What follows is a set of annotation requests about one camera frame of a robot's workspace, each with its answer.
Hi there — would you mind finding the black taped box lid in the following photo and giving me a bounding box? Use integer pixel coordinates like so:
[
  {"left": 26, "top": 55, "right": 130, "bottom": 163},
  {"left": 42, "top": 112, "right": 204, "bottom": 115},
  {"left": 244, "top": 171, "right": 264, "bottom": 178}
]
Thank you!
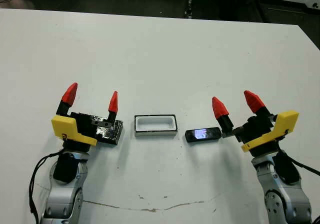
[{"left": 95, "top": 119, "right": 125, "bottom": 147}]

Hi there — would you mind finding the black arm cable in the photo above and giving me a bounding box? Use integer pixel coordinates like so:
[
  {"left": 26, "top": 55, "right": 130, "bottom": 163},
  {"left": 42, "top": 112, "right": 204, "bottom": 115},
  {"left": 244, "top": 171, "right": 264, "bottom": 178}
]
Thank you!
[
  {"left": 29, "top": 152, "right": 66, "bottom": 223},
  {"left": 279, "top": 149, "right": 320, "bottom": 178}
]

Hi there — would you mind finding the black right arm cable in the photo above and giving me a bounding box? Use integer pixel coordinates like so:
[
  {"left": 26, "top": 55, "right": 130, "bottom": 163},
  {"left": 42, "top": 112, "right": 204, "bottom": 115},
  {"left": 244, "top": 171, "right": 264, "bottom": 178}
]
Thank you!
[{"left": 279, "top": 149, "right": 320, "bottom": 178}]

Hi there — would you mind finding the black slim camera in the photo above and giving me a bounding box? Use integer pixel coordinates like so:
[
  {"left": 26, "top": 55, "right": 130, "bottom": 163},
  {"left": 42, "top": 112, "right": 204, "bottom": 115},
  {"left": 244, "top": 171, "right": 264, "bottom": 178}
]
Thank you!
[{"left": 184, "top": 127, "right": 222, "bottom": 143}]

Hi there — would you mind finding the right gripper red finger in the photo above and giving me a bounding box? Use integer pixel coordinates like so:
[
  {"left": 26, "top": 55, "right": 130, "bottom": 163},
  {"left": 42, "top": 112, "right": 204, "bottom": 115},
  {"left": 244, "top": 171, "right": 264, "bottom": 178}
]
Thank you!
[
  {"left": 211, "top": 96, "right": 235, "bottom": 135},
  {"left": 243, "top": 90, "right": 272, "bottom": 121}
]

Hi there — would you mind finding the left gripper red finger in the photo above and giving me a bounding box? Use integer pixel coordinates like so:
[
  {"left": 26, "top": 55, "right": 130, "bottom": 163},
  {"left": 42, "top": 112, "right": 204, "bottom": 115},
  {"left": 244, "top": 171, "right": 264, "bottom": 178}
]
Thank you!
[
  {"left": 107, "top": 90, "right": 119, "bottom": 123},
  {"left": 56, "top": 82, "right": 79, "bottom": 116}
]

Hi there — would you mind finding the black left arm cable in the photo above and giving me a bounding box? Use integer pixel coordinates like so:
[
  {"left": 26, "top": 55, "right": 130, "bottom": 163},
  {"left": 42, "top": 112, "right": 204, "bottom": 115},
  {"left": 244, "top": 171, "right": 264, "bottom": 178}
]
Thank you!
[{"left": 29, "top": 152, "right": 66, "bottom": 223}]

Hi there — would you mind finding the left gripper body, yellow mount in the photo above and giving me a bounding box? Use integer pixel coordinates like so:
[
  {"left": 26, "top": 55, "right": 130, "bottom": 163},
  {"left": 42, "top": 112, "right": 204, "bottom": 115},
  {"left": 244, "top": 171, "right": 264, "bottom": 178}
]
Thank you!
[{"left": 51, "top": 111, "right": 115, "bottom": 153}]

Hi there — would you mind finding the right gripper body, yellow mount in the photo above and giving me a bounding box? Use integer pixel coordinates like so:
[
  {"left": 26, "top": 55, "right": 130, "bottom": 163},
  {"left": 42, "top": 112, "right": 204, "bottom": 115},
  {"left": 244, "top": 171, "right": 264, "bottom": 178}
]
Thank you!
[{"left": 222, "top": 110, "right": 300, "bottom": 157}]

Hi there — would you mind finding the camera box with white inlay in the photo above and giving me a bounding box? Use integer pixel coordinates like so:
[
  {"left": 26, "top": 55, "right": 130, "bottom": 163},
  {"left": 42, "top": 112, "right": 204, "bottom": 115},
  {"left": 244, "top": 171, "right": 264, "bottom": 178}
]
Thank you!
[{"left": 133, "top": 113, "right": 179, "bottom": 138}]

